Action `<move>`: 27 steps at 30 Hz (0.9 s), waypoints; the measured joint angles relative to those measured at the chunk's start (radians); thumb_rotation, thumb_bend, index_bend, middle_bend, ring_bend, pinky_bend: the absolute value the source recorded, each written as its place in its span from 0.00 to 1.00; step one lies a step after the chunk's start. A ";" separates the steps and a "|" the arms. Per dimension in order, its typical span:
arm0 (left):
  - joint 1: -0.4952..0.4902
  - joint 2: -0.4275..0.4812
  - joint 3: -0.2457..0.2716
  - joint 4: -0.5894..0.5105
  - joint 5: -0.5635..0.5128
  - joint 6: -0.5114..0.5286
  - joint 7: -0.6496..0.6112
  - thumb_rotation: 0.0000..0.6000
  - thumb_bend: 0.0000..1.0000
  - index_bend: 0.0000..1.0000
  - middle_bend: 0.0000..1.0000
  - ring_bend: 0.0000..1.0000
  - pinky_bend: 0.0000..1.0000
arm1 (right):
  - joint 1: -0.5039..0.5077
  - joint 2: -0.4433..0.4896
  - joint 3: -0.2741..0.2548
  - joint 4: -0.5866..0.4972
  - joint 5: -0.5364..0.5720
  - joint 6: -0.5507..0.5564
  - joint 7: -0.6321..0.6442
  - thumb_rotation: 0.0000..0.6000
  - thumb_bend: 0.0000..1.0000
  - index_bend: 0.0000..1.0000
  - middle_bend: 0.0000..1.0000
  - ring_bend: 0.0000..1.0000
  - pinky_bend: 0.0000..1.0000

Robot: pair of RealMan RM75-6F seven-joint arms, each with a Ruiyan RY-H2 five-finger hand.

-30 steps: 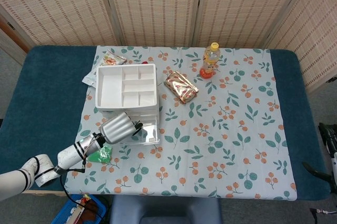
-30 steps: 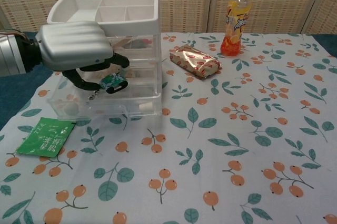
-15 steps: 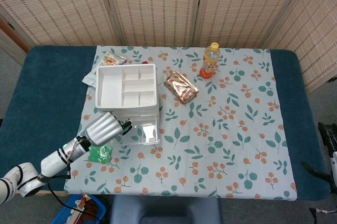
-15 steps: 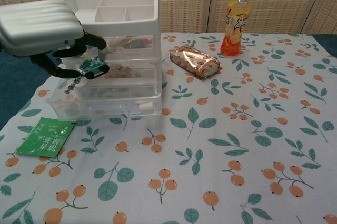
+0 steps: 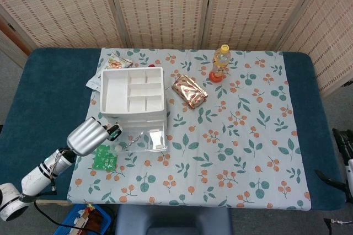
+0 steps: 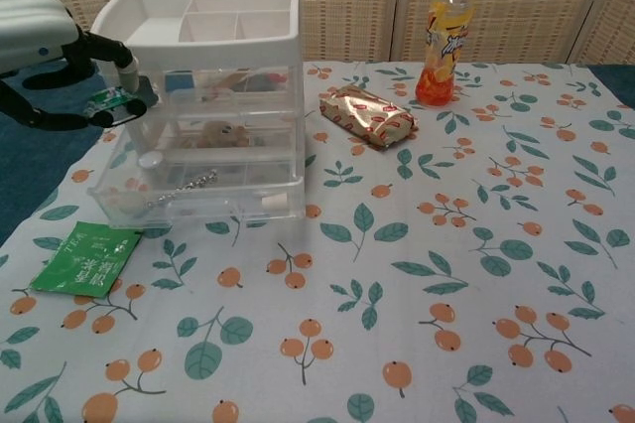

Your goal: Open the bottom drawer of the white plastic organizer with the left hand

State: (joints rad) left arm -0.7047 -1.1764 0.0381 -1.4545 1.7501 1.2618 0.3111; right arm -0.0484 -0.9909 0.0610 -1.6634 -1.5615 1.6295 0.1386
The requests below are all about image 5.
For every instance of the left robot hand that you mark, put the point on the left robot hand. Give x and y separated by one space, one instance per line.
85 137

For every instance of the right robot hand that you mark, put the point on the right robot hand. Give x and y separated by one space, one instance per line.
349 171

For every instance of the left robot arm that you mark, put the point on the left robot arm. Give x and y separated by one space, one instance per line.
38 180

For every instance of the green foil packet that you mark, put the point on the green foil packet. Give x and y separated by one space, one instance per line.
104 160

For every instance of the white round cap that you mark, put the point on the white round cap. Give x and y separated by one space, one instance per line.
118 148

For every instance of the teal table cover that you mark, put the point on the teal table cover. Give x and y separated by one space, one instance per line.
49 102

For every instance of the white plastic packet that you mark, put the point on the white plastic packet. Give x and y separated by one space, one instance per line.
95 80

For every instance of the blue plastic basket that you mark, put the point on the blue plastic basket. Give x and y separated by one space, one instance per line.
102 217

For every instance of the printed snack bag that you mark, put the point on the printed snack bag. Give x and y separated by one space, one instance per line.
117 61

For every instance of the dark brown snack packet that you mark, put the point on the dark brown snack packet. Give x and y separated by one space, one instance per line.
96 219

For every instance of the beige wooden stick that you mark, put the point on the beige wooden stick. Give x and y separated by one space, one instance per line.
82 222

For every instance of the gold snack package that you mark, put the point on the gold snack package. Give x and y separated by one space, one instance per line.
190 91

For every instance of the dark blue padded seat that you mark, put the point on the dark blue padded seat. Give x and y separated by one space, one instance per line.
173 219

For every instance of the floral tablecloth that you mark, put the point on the floral tablecloth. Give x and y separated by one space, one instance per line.
207 149

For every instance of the brown wooden panel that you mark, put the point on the brown wooden panel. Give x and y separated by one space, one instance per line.
15 36

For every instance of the bamboo folding screen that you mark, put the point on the bamboo folding screen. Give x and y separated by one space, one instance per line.
165 6

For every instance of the orange drink bottle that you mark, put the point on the orange drink bottle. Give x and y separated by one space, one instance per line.
219 62

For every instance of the white plastic drawer organizer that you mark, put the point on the white plastic drawer organizer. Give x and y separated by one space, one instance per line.
114 94

